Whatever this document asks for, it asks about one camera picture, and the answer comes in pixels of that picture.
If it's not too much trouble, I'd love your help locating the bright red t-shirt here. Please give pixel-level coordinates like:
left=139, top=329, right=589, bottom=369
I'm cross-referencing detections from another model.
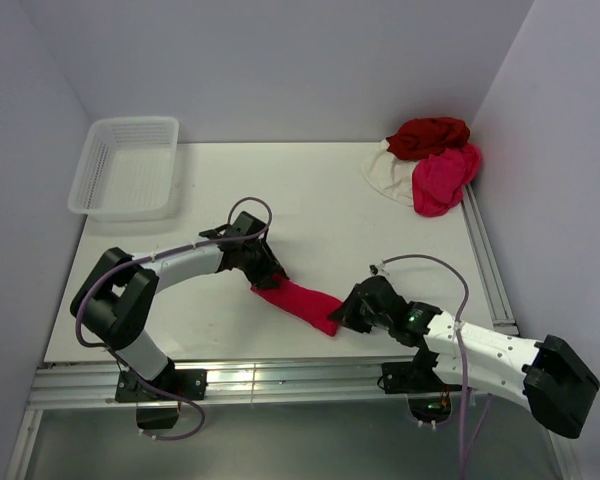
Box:
left=251, top=277, right=342, bottom=337

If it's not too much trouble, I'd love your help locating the white plastic mesh basket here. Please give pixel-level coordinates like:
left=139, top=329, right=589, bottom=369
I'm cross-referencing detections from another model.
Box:
left=67, top=116, right=179, bottom=222

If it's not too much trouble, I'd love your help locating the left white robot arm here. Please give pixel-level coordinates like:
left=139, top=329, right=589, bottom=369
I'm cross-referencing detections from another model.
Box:
left=70, top=212, right=288, bottom=400

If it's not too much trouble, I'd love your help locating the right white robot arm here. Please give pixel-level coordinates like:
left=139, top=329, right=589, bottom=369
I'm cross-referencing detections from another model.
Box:
left=329, top=276, right=600, bottom=439

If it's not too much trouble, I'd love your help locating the white t-shirt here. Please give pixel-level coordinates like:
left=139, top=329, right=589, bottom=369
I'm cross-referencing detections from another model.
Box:
left=360, top=139, right=418, bottom=207

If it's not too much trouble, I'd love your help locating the pink t-shirt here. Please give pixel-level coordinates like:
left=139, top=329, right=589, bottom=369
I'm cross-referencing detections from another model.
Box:
left=412, top=144, right=482, bottom=218

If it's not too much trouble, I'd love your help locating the dark red t-shirt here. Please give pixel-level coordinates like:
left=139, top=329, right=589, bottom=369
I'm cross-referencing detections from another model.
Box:
left=386, top=117, right=470, bottom=161

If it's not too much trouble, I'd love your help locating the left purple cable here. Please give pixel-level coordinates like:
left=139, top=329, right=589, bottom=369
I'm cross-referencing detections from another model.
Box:
left=74, top=196, right=274, bottom=442

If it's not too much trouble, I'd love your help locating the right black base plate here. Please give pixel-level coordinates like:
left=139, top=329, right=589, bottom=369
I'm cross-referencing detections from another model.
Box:
left=377, top=361, right=461, bottom=394

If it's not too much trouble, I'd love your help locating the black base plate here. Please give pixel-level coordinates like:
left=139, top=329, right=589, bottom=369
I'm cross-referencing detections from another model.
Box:
left=114, top=369, right=207, bottom=403
left=377, top=361, right=461, bottom=394

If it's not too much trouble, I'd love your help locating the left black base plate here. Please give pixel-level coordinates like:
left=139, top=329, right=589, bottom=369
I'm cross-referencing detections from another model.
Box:
left=114, top=369, right=207, bottom=403

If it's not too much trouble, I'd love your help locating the aluminium mounting rail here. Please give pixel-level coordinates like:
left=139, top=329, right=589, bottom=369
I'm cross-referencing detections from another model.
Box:
left=27, top=352, right=554, bottom=411

